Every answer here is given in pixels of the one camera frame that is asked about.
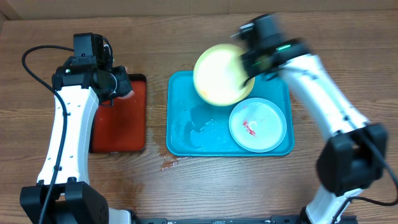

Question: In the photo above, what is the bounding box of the blue plastic tray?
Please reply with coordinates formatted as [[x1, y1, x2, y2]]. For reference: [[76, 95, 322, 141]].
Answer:
[[166, 71, 295, 157]]

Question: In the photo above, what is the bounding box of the yellow plate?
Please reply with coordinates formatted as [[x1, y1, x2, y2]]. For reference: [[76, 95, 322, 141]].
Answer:
[[193, 44, 255, 106]]

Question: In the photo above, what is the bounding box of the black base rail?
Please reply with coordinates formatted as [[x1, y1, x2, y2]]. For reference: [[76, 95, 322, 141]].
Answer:
[[136, 214, 358, 224]]

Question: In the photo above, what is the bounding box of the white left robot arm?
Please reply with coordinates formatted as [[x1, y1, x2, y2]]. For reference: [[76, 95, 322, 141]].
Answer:
[[20, 65, 135, 223]]

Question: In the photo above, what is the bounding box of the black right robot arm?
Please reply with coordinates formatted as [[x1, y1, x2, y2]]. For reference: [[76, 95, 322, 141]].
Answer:
[[241, 39, 388, 223]]

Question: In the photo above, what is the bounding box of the pink green scrub sponge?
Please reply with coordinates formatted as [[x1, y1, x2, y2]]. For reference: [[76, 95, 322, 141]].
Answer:
[[118, 90, 134, 100]]

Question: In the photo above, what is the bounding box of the light blue plate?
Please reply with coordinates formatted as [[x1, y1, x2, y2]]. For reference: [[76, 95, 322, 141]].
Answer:
[[229, 98, 287, 152]]

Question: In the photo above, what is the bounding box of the red black tray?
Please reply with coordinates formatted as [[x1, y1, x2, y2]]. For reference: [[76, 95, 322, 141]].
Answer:
[[89, 73, 147, 153]]

